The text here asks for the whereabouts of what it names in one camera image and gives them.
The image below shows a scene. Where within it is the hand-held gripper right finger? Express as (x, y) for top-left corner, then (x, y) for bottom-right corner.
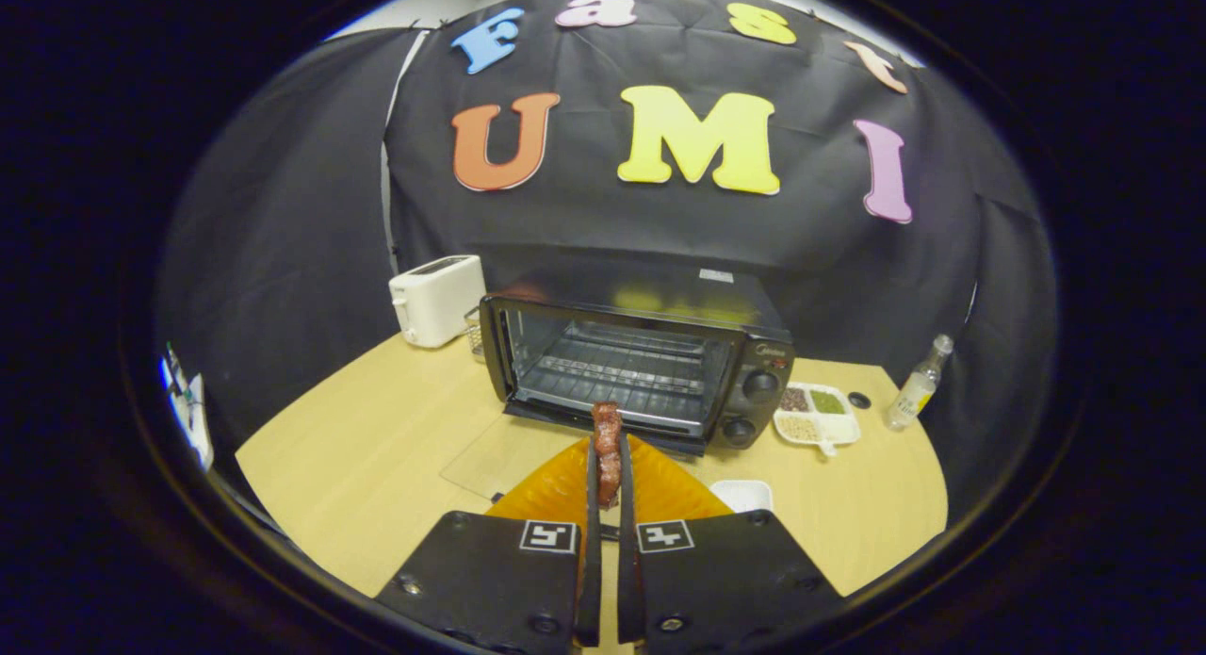
(617, 434), (844, 655)

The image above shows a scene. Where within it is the white rectangular dish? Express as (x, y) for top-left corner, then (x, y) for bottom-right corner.
(709, 480), (774, 515)

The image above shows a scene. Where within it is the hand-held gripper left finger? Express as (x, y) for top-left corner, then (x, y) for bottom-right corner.
(375, 434), (604, 655)

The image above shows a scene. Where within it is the clear glass bottle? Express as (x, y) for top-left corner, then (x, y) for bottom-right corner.
(884, 334), (954, 433)

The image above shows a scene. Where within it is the brown meat piece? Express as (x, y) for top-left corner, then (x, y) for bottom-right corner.
(592, 401), (625, 508)

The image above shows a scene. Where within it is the black toaster oven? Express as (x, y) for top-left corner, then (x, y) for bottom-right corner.
(441, 264), (795, 503)

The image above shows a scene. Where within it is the white divided condiment dish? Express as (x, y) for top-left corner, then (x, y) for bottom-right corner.
(773, 382), (862, 458)

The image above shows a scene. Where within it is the white bread toaster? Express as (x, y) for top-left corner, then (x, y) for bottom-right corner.
(388, 254), (487, 349)

